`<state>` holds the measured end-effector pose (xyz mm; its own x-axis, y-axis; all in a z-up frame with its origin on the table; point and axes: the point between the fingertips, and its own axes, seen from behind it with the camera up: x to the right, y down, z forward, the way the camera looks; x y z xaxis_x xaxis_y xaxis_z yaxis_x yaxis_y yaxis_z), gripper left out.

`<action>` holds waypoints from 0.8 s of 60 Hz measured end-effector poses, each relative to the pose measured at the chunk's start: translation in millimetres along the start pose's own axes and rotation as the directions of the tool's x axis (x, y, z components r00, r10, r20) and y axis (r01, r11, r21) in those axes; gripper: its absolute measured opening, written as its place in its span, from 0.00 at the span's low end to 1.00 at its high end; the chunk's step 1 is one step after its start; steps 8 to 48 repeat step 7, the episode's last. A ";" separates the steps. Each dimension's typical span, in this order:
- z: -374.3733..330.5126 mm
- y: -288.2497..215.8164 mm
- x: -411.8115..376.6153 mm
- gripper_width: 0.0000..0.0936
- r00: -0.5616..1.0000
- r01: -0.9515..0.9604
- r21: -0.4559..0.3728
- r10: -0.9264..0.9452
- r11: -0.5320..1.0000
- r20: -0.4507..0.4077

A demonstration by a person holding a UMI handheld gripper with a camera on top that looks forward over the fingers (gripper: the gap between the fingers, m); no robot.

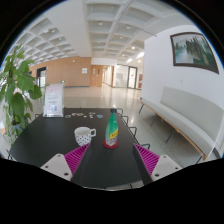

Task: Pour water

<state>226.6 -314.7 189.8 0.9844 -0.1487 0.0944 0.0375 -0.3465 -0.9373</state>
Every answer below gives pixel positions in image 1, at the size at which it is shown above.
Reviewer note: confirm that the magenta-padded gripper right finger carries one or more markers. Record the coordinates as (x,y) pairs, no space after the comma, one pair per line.
(148,160)

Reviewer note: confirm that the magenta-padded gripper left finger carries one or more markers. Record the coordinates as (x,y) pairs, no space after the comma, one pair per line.
(76,159)

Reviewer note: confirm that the green drink bottle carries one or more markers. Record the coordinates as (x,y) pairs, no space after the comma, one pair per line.
(112,130)

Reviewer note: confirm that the white polka-dot mug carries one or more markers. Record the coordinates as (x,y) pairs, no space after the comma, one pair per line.
(82,136)

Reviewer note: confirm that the red round coaster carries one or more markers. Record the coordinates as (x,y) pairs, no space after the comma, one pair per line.
(106,145)

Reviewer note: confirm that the black metal chairs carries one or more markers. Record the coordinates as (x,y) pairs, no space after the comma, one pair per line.
(132,128)

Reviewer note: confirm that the clear acrylic sign stand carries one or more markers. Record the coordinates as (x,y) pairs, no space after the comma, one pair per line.
(53,100)

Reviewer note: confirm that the long white bench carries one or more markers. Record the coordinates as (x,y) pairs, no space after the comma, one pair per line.
(193,113)

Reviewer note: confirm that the glass entrance doors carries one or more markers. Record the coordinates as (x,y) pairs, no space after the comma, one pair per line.
(125,76)

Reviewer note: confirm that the potted green plant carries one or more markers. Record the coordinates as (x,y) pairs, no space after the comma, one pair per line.
(18,86)

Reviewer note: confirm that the ceiling lights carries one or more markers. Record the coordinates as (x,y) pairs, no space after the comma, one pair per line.
(133,48)

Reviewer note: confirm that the framed landscape painting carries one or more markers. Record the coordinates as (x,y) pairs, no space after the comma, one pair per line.
(193,51)

